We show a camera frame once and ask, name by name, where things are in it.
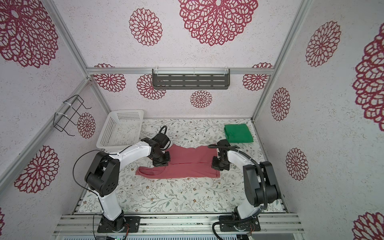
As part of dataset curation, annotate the green tank top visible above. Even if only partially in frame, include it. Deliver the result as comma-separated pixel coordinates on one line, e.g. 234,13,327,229
224,124,254,143

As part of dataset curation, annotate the pink tank top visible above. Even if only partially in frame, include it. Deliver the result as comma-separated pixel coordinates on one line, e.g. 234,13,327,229
136,145,220,180

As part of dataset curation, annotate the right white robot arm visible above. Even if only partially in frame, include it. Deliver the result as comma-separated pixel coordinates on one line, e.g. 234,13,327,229
208,140,281,221

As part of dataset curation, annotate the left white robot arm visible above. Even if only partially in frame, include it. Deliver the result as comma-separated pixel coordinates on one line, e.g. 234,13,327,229
85,133,173,222

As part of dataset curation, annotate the white plastic laundry basket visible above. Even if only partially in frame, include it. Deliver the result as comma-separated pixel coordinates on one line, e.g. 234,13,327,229
96,110,144,152

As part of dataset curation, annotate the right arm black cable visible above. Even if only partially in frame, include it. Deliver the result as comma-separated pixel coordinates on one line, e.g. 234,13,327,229
207,144,269,240

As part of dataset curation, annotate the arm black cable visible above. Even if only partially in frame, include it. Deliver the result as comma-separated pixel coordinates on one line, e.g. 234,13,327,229
72,125,168,240
207,144,269,240

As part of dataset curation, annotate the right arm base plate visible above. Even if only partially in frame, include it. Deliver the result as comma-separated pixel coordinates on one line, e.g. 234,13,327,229
219,216,261,232

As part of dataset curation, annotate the dark grey wall shelf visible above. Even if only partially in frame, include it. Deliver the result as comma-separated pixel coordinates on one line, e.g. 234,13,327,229
152,69,231,90

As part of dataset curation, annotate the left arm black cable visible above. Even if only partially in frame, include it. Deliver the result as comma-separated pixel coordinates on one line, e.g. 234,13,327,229
72,125,168,240

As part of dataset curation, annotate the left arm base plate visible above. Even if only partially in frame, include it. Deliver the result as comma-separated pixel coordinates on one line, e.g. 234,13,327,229
97,216,141,233

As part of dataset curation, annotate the black wire wall rack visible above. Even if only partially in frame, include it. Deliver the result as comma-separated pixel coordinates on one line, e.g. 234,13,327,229
52,95,91,137

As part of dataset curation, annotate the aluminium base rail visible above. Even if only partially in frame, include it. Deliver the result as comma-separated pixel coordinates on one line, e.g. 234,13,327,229
52,213,305,237

